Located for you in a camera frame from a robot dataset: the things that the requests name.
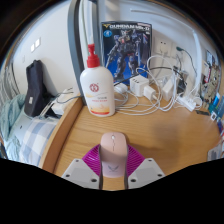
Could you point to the blue robot model kit box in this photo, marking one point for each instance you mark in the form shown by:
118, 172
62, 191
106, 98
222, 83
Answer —
126, 46

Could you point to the pink computer mouse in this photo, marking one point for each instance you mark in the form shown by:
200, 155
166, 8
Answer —
113, 150

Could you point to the black bag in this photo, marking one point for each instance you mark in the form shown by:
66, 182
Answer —
35, 90

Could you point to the white power adapter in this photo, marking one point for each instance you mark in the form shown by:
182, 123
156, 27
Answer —
167, 89

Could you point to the teal blanket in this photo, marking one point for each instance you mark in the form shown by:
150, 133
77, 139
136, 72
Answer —
10, 116

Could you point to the small white plug charger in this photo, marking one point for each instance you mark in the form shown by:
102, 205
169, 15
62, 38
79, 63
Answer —
150, 93

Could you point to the blue white plaid pillow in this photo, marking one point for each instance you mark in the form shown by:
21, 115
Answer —
36, 140

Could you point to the white pump bottle red cap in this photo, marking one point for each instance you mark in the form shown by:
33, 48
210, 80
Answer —
98, 93

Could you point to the white multi-port charger block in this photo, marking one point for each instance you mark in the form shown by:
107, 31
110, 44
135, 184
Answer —
138, 85

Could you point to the white wall socket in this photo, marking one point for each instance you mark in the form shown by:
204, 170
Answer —
163, 46

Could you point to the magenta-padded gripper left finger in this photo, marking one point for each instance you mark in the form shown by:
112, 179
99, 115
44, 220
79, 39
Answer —
78, 171

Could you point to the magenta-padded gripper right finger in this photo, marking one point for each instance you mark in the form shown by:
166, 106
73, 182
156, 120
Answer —
146, 171

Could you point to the black ruler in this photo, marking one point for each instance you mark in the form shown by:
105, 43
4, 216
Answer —
202, 113

